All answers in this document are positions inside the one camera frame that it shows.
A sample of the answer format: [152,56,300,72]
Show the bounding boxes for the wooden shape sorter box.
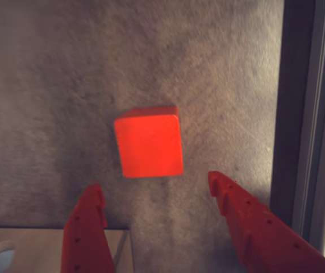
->
[0,226,135,273]

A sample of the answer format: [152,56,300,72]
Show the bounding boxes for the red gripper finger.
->
[60,183,116,273]
[207,169,325,273]

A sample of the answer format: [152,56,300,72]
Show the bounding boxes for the red cube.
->
[113,106,185,179]

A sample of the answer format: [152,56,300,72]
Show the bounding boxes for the aluminium profile rail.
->
[270,0,325,265]

